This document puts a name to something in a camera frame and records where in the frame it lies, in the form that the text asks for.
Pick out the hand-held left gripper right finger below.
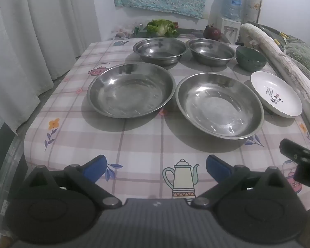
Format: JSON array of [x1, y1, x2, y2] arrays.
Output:
[[191, 155, 290, 209]]

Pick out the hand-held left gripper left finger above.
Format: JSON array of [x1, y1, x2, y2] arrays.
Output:
[[22, 154, 122, 209]]

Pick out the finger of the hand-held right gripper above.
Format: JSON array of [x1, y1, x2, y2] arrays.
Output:
[[294, 158, 310, 192], [279, 138, 310, 164]]

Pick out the large steel plate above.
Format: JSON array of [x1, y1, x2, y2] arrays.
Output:
[[87, 62, 175, 119], [175, 73, 264, 140]]

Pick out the white ceramic plate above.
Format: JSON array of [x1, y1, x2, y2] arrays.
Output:
[[250, 71, 303, 119]]

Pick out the green ceramic bowl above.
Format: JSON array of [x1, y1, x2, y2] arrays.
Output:
[[236, 46, 267, 72]]

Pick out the steel bowl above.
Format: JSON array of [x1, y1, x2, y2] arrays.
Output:
[[132, 38, 188, 66], [186, 38, 236, 66]]

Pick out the green patterned cushion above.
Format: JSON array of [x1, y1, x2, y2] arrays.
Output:
[[284, 39, 310, 80]]

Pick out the dark green blanket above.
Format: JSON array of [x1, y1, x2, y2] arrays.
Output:
[[248, 21, 306, 45]]

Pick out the dark low table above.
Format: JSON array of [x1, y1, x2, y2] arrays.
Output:
[[111, 27, 238, 43]]

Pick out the white water dispenser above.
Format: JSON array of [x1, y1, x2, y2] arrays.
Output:
[[217, 17, 242, 44]]

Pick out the white plastic bags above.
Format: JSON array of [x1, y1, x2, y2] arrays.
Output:
[[111, 23, 135, 40]]

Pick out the white curtain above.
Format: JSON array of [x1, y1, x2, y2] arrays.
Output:
[[0, 0, 102, 135]]

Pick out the patterned paper roll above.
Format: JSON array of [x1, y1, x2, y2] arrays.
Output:
[[241, 0, 263, 24]]

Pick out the napa cabbage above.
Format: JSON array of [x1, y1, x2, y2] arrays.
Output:
[[146, 19, 179, 38]]

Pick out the blue water bottle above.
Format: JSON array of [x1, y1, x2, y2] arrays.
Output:
[[216, 0, 244, 20]]

